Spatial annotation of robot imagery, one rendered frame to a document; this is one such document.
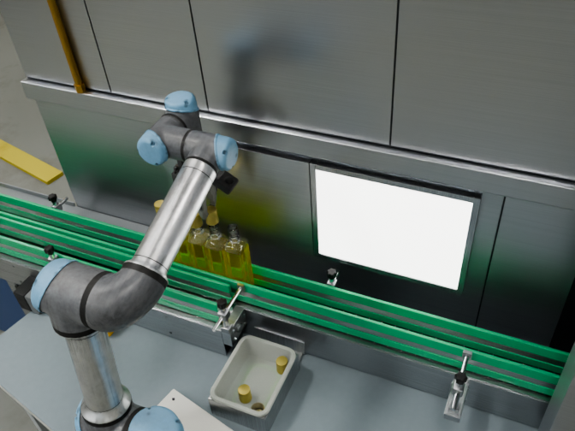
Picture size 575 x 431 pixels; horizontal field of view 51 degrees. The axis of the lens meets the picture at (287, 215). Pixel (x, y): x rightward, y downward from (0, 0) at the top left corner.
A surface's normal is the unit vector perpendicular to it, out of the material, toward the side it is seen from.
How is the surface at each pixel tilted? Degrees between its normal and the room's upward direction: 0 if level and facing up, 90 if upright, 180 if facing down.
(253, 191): 90
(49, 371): 0
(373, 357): 90
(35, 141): 0
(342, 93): 90
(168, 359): 0
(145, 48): 90
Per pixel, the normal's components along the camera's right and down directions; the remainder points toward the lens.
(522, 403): -0.40, 0.63
